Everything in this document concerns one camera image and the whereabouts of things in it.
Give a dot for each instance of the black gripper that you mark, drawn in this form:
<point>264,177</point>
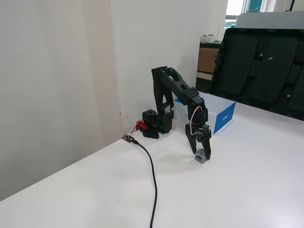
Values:
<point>201,135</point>

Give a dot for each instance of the gray cube block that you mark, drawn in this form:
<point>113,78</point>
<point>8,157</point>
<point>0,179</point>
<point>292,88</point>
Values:
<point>199,158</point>

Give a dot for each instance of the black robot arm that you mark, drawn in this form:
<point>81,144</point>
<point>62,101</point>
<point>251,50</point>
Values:
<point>180,85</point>

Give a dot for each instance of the blue cardboard box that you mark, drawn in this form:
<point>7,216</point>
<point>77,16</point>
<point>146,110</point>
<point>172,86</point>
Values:
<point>224,117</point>

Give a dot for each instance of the red clamp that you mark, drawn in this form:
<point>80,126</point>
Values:
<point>140,125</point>

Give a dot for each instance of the small controller board red led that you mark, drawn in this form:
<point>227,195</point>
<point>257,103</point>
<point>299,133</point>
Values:
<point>127,138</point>

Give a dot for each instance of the brown cardboard carton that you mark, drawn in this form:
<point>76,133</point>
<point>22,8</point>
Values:
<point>207,60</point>

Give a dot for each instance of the black plastic tray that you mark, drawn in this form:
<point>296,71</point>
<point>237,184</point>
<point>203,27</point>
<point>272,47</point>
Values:
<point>256,71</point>

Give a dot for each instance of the white cup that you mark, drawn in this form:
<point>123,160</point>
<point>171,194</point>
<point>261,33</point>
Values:
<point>211,38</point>
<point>204,38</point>

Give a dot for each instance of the grey rounded panel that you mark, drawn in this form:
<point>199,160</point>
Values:
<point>270,20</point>

